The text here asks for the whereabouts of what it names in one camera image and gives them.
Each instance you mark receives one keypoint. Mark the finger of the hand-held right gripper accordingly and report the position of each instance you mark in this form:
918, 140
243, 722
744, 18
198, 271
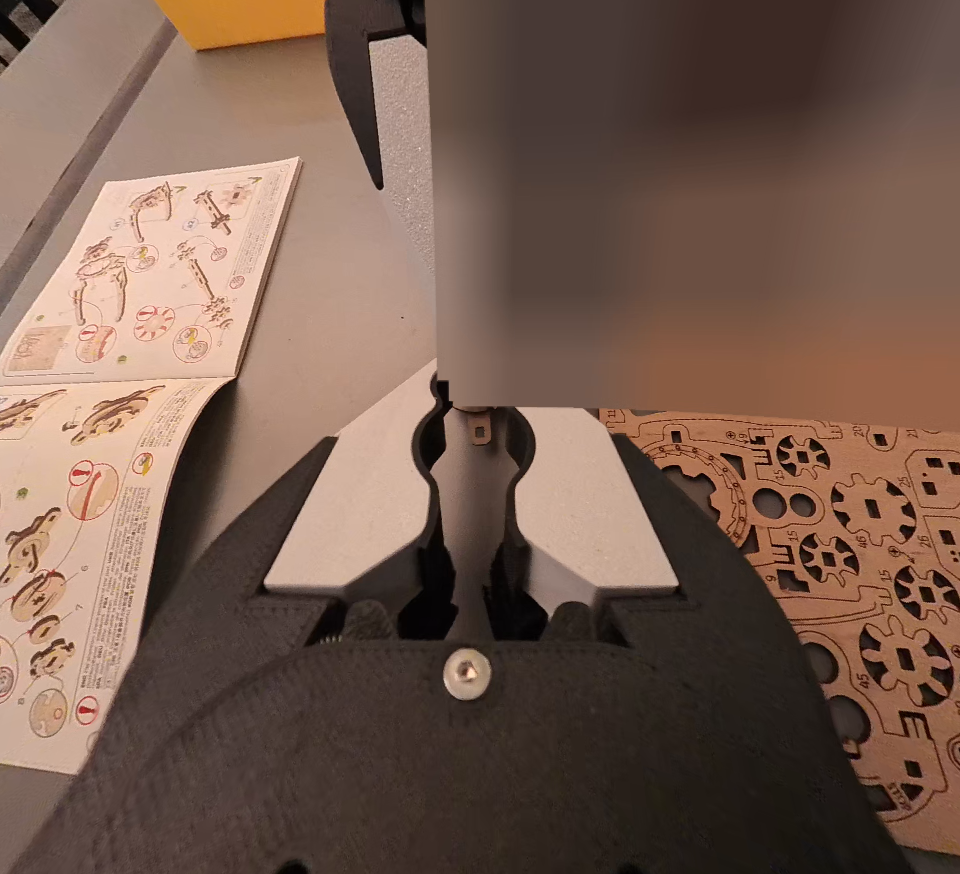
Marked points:
405, 154

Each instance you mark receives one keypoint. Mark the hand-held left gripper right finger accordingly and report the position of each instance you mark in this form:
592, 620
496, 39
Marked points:
592, 514

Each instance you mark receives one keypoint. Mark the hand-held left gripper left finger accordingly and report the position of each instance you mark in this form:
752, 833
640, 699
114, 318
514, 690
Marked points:
352, 514

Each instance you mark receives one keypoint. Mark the round wooden gear assembly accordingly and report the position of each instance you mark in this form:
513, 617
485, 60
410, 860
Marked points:
481, 430

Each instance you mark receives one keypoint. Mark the laser-cut wooden parts sheet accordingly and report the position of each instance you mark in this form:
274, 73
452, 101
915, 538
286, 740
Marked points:
847, 589

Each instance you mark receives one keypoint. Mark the open instruction booklet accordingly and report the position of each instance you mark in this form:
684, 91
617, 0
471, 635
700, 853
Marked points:
135, 394

